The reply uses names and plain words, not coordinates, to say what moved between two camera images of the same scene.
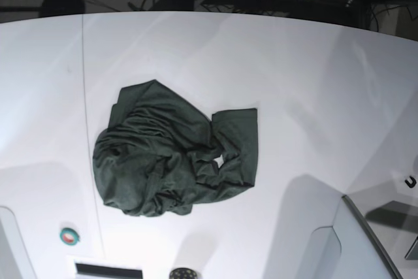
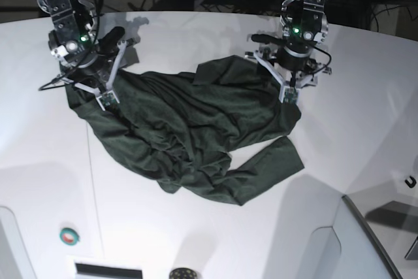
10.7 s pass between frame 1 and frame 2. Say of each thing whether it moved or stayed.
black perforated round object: stayed
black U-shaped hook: stayed
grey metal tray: stayed
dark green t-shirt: moved
